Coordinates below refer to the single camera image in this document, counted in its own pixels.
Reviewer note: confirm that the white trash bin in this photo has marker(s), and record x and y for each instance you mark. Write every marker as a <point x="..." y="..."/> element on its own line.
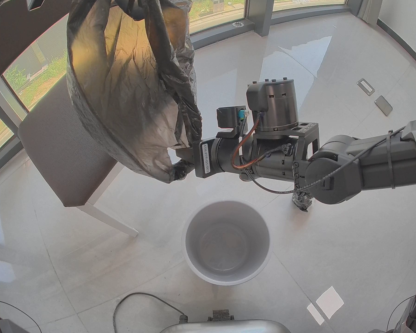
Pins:
<point x="194" y="241"/>

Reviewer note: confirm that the grey cushioned white-framed chair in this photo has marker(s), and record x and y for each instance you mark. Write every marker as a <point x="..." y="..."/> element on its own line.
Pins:
<point x="55" y="144"/>

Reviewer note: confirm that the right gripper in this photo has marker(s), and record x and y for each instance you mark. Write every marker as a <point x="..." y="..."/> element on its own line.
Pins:
<point x="225" y="156"/>

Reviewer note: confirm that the black plastic bag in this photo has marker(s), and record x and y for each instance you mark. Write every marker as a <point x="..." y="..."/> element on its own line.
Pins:
<point x="124" y="82"/>

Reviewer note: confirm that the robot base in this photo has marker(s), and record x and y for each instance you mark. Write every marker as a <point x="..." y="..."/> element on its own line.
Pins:
<point x="225" y="326"/>

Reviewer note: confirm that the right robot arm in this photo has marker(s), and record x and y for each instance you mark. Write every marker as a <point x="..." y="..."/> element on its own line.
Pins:
<point x="367" y="165"/>

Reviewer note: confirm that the window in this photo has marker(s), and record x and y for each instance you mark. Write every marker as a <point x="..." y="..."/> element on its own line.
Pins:
<point x="260" y="5"/>

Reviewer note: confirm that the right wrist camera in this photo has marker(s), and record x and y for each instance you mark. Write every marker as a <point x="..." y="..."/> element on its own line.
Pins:
<point x="227" y="118"/>

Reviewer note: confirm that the black plastic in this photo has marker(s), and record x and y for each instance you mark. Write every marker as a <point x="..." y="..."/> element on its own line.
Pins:
<point x="301" y="201"/>

